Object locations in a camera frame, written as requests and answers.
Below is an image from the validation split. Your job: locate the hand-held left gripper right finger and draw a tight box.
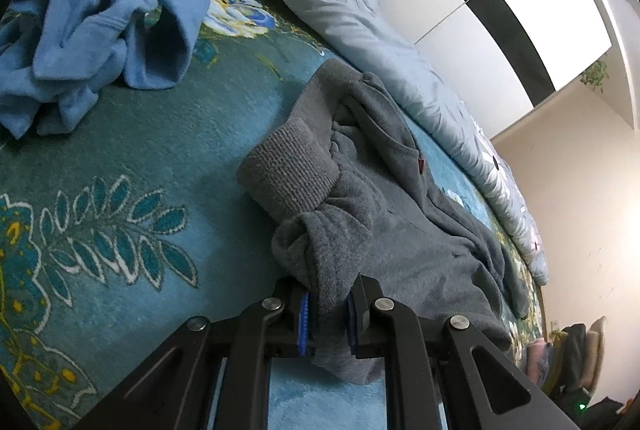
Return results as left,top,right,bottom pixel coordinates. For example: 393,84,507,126
346,274,586,430

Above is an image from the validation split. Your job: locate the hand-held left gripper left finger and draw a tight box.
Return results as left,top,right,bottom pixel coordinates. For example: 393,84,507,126
97,277,313,430

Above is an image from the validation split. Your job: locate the grey fleece sweater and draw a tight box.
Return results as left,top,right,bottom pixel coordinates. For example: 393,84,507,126
236,58,531,386

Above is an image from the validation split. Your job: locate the pile of folded clothes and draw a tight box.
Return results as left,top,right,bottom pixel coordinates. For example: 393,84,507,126
525,316,609,392

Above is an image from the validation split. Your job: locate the teal floral blanket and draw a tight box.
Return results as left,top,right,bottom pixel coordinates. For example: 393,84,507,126
0,0,546,430

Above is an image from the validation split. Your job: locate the black device with green light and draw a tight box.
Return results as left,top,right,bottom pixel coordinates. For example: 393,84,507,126
549,387,640,430

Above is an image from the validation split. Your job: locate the light blue flowered quilt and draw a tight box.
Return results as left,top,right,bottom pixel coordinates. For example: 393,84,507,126
237,0,551,287

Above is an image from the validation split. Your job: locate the white and black wardrobe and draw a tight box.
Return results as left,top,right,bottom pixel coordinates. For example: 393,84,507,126
340,0,617,142

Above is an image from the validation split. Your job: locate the green hanging plant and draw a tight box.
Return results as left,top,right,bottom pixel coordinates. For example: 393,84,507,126
578,58,611,95

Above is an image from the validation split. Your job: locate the blue fleece garment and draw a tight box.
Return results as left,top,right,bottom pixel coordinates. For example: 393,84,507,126
0,0,211,141

